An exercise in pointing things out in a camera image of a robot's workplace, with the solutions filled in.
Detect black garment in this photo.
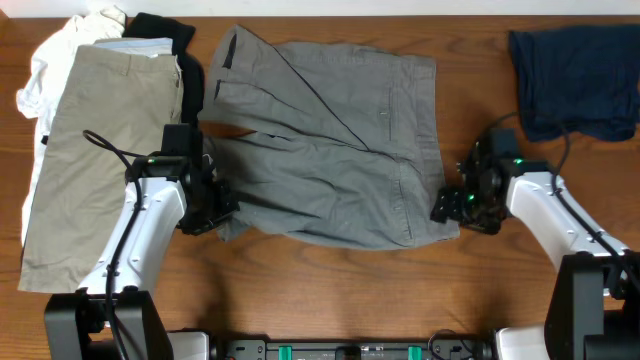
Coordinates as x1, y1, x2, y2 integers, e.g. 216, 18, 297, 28
123, 12, 205, 126

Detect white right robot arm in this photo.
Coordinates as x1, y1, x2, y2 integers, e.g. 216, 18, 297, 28
431, 143, 639, 359

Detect khaki shorts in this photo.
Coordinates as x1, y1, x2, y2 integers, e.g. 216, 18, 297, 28
18, 46, 183, 293

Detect navy blue garment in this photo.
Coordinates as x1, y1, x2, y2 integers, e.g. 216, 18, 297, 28
508, 24, 639, 142

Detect light blue folded garment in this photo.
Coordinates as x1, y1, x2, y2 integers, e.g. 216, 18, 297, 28
93, 38, 173, 58

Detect grey shorts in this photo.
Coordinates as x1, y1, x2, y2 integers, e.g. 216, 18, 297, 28
199, 26, 459, 250

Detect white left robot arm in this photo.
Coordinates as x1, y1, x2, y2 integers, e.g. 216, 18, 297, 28
44, 151, 238, 360

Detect white shirt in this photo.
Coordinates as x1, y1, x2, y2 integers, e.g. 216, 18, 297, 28
16, 5, 126, 242

